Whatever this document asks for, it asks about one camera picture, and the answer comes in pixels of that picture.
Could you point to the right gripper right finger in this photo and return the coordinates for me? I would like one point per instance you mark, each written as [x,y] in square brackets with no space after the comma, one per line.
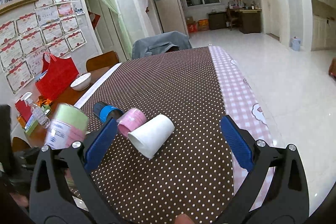
[275,188]

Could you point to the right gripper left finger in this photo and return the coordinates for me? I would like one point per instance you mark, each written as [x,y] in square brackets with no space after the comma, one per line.
[50,198]

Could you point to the pink green paper-lined jar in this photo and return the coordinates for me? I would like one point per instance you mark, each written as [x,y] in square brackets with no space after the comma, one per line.
[68,124]

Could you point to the blue black cup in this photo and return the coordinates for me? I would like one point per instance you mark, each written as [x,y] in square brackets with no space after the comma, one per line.
[103,111]

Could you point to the white paper cup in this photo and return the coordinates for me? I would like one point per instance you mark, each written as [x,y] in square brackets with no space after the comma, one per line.
[151,136]

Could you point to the pink paper cup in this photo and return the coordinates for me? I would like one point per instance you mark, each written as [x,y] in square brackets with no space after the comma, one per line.
[131,120]

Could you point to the person's left thumb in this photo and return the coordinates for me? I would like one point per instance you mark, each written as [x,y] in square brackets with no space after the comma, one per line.
[183,219]

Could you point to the clear spray bottle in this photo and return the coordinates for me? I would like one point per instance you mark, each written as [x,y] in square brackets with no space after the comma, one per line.
[37,112]

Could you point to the red small box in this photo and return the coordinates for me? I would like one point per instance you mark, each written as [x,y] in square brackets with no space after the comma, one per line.
[23,109]

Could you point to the brown polka dot cloth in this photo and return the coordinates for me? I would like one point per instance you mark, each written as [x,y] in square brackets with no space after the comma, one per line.
[178,162]

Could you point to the pink checkered tablecloth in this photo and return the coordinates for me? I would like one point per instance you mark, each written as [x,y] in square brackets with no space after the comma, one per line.
[239,101]

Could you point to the white ceramic bowl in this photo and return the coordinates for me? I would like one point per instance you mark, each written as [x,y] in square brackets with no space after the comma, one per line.
[81,82]

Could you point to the red felt bag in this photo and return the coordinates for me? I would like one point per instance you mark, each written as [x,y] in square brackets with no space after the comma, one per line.
[59,73]

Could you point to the wooden chair back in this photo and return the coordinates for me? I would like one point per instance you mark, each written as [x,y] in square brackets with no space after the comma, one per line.
[108,59]

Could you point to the dark wooden desk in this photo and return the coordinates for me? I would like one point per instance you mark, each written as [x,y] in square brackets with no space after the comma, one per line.
[248,21]

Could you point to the chair with grey jacket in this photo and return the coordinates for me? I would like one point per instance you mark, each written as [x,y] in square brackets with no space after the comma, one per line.
[162,43]

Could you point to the white refrigerator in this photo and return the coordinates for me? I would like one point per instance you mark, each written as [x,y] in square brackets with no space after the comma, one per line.
[171,15]

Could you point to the white wall cabinet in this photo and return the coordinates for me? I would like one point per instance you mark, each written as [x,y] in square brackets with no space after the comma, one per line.
[318,25]

